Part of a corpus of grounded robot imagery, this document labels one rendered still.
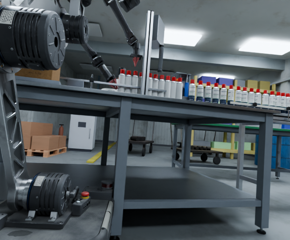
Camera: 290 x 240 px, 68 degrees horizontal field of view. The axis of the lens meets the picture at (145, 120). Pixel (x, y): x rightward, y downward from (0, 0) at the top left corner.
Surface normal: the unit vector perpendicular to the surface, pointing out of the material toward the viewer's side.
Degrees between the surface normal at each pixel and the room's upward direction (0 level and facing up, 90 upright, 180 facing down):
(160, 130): 90
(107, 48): 90
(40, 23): 81
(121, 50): 90
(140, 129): 90
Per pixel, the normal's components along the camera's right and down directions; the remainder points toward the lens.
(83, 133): 0.14, -0.04
